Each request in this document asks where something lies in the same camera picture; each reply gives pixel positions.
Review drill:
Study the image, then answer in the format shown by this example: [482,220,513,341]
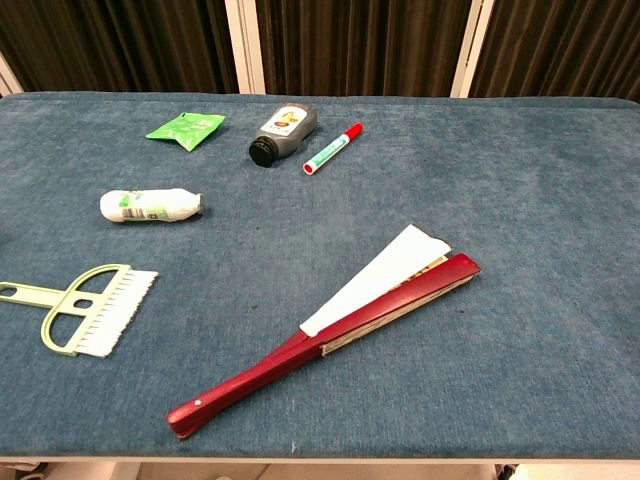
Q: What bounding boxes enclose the blue table cloth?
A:
[0,91,640,459]

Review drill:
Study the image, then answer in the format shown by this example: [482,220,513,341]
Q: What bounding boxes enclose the dark brown curtain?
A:
[0,0,640,100]

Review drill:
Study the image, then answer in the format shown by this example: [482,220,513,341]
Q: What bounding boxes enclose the green brush white bristles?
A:
[0,263,160,359]

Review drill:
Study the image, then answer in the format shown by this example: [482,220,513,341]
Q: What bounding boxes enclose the white vertical frame post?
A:
[449,0,496,99]
[0,52,24,98]
[223,0,267,95]

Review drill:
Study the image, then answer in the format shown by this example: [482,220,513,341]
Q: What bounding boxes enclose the grey bottle black cap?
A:
[248,103,319,168]

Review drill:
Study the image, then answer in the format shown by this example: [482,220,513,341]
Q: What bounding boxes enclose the red white marker pen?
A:
[302,122,365,176]

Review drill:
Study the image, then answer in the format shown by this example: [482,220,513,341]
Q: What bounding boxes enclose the white plastic bottle green label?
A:
[99,187,205,225]

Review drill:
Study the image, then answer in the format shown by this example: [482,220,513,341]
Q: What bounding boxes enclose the green snack packet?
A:
[145,112,226,153]

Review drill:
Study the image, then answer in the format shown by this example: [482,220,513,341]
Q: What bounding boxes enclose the red folding fan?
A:
[166,223,483,440]

